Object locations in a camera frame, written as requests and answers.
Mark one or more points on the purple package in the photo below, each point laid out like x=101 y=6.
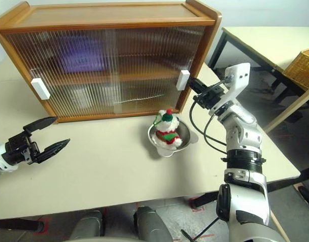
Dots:
x=81 y=55

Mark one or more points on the red floor tape mark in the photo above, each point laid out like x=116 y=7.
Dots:
x=197 y=208
x=46 y=225

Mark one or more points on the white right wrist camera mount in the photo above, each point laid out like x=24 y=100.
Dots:
x=238 y=75

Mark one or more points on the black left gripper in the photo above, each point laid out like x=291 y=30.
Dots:
x=18 y=151

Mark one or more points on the beige table black legs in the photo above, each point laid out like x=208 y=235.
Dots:
x=257 y=43

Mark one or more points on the ribbed glass sliding door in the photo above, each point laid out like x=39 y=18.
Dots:
x=68 y=100
x=154 y=63

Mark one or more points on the black table base foot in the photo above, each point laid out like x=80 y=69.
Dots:
x=308 y=199

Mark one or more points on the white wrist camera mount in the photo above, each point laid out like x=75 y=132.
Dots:
x=0 y=161
x=238 y=75

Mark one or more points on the white plush toy red hat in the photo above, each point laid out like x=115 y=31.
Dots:
x=168 y=131

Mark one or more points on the metal bowl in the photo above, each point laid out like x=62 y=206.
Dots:
x=187 y=136

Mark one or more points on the wooden cabinet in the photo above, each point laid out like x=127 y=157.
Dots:
x=106 y=15

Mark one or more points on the beige wooden slat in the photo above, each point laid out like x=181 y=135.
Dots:
x=290 y=108

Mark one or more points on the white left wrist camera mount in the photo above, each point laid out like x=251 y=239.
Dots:
x=0 y=161

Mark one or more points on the wicker basket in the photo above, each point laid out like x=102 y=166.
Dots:
x=301 y=68

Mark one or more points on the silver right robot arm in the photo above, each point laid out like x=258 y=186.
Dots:
x=245 y=131

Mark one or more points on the dark rounded robot leg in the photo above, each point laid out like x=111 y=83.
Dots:
x=151 y=224
x=87 y=224

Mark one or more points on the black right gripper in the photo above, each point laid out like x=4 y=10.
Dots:
x=209 y=97

